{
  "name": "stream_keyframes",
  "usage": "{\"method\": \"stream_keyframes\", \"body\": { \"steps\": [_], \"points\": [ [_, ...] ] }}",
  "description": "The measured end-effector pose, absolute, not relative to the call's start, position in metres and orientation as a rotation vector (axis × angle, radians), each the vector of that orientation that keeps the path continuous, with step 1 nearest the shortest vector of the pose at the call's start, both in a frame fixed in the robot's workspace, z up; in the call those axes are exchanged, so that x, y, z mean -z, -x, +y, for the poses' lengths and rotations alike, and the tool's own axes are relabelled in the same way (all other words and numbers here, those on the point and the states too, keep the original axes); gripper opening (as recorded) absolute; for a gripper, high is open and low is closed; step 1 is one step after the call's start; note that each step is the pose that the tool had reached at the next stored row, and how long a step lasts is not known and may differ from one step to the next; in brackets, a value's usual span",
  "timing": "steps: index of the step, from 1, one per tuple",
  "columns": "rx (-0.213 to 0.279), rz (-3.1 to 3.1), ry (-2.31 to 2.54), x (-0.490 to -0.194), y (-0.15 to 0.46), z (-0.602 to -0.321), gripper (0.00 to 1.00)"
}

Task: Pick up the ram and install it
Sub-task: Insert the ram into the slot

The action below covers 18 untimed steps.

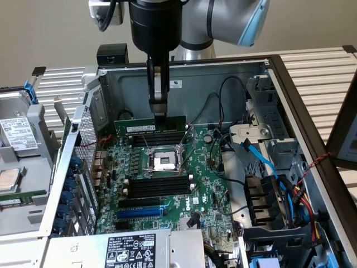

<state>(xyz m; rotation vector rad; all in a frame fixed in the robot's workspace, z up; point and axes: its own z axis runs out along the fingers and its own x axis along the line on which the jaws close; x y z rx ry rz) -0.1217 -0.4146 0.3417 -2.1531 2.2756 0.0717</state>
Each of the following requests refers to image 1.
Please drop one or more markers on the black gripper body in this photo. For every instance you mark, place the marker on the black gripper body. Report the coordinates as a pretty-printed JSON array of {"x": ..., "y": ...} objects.
[{"x": 156, "y": 25}]

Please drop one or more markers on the green RAM stick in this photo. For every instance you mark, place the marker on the green RAM stick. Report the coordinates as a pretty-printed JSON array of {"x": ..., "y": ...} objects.
[
  {"x": 134, "y": 128},
  {"x": 16, "y": 199}
]

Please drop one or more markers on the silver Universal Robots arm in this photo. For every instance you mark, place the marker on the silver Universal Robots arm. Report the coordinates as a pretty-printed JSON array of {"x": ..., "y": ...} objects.
[{"x": 200, "y": 16}]

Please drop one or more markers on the RAM slot with white latches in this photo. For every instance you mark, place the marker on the RAM slot with white latches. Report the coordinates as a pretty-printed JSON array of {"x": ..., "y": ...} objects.
[
  {"x": 159, "y": 179},
  {"x": 159, "y": 189},
  {"x": 164, "y": 138}
]

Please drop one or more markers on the thin metal locking lever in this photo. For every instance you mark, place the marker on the thin metal locking lever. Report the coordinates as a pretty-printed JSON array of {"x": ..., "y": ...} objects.
[
  {"x": 145, "y": 142},
  {"x": 161, "y": 169}
]

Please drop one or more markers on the metal socket cover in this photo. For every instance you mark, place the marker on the metal socket cover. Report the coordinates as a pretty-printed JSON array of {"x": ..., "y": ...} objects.
[{"x": 187, "y": 139}]

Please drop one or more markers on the CPU socket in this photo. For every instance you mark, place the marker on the CPU socket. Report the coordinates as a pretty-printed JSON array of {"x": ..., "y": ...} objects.
[{"x": 163, "y": 160}]

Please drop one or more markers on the open metal PC case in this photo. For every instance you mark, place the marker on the open metal PC case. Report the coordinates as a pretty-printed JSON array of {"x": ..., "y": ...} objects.
[{"x": 195, "y": 97}]

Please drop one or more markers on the black box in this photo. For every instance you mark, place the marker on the black box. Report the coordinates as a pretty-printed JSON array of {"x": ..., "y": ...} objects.
[{"x": 111, "y": 53}]

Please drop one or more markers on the round coin battery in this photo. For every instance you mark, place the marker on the round coin battery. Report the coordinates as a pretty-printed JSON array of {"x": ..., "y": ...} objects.
[{"x": 208, "y": 138}]

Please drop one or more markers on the green Dell motherboard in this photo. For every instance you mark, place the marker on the green Dell motherboard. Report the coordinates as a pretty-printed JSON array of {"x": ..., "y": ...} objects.
[{"x": 200, "y": 173}]

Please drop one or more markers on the silver rear port block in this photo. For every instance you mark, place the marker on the silver rear port block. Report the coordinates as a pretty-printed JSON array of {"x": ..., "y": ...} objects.
[{"x": 100, "y": 156}]

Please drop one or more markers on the long black expansion slot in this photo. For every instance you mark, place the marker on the long black expansion slot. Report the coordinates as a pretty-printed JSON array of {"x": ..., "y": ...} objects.
[{"x": 139, "y": 203}]

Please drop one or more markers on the blue expansion slot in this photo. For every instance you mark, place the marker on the blue expansion slot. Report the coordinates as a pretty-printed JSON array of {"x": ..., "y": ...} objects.
[{"x": 139, "y": 213}]

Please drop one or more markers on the blue round card latch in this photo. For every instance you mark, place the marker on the blue round card latch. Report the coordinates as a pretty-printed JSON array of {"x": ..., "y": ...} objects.
[
  {"x": 74, "y": 163},
  {"x": 60, "y": 226},
  {"x": 67, "y": 198},
  {"x": 63, "y": 212},
  {"x": 71, "y": 185}
]

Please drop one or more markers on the silver disk bay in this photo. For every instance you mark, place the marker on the silver disk bay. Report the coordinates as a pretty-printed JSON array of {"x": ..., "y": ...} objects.
[{"x": 267, "y": 117}]

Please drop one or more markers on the black table end cap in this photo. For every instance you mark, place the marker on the black table end cap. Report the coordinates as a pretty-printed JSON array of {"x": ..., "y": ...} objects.
[
  {"x": 350, "y": 48},
  {"x": 39, "y": 71}
]

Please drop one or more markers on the short black expansion slot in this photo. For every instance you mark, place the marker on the short black expansion slot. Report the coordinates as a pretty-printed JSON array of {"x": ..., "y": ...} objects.
[{"x": 122, "y": 226}]

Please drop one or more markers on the black fan shroud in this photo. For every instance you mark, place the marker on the black fan shroud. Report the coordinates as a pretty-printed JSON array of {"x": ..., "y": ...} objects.
[{"x": 259, "y": 195}]

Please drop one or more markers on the grey parts rack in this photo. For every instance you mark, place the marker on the grey parts rack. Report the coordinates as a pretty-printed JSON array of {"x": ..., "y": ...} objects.
[{"x": 36, "y": 173}]

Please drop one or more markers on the silver hard disk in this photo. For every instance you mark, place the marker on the silver hard disk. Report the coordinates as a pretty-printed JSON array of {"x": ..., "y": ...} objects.
[{"x": 16, "y": 134}]

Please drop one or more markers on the silver power supply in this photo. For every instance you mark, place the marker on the silver power supply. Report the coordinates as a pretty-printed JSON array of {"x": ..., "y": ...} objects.
[{"x": 83, "y": 248}]

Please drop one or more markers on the silver CPU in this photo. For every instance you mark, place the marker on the silver CPU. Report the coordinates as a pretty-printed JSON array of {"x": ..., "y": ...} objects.
[{"x": 8, "y": 180}]

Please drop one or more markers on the dark grey disk bay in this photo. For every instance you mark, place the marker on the dark grey disk bay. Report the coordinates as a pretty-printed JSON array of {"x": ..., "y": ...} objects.
[{"x": 279, "y": 237}]

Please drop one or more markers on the dark framed panel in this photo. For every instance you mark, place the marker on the dark framed panel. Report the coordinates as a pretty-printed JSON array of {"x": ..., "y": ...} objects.
[{"x": 338, "y": 125}]

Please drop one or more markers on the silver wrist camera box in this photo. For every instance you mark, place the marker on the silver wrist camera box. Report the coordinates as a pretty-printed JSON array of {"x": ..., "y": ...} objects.
[{"x": 93, "y": 11}]

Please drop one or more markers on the silver disk bay bracket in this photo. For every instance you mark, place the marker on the silver disk bay bracket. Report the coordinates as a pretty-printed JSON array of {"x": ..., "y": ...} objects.
[{"x": 245, "y": 131}]

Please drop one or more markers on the graphics card with metal bracket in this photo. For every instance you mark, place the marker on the graphics card with metal bracket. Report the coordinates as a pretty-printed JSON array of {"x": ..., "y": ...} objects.
[{"x": 60, "y": 111}]

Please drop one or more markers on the blue plastic disk bracket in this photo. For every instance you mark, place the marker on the blue plastic disk bracket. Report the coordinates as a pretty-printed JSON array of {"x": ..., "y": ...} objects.
[{"x": 30, "y": 93}]

